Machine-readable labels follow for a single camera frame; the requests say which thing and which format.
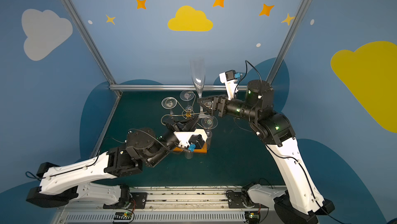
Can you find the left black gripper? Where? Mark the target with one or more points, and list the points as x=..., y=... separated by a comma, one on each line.
x=181, y=128

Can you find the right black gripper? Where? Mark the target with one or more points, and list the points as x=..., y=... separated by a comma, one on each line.
x=219, y=105

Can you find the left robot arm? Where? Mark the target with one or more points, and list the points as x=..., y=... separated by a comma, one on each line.
x=60, y=185

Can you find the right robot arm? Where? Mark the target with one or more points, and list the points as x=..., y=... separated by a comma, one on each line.
x=301, y=202

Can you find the orange wooden rack base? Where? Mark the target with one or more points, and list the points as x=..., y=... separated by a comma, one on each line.
x=203, y=150

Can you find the clear flute glass front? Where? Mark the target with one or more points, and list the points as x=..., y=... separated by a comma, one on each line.
x=188, y=154

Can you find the left green circuit board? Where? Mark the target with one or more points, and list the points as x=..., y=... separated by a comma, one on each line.
x=122, y=217

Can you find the green circuit board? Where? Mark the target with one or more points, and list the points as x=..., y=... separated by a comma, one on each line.
x=122, y=217
x=252, y=217

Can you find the right green circuit board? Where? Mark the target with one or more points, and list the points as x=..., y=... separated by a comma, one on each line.
x=252, y=217

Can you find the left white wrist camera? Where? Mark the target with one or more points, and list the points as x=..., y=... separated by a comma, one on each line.
x=191, y=141

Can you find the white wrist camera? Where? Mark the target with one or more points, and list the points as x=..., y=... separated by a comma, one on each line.
x=191, y=141
x=231, y=80

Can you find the gold wire glass rack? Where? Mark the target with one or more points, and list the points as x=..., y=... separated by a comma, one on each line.
x=185, y=114

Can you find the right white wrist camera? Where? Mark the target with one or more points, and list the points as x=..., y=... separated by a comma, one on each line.
x=231, y=80

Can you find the aluminium mounting rail base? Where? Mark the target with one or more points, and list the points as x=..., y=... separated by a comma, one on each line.
x=171, y=205

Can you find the aluminium frame left post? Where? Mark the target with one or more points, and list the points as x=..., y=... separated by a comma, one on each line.
x=81, y=27

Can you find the aluminium frame post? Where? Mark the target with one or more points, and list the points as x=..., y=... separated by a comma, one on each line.
x=293, y=28
x=81, y=27

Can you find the aluminium frame right post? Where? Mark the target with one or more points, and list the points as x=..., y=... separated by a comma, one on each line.
x=293, y=28

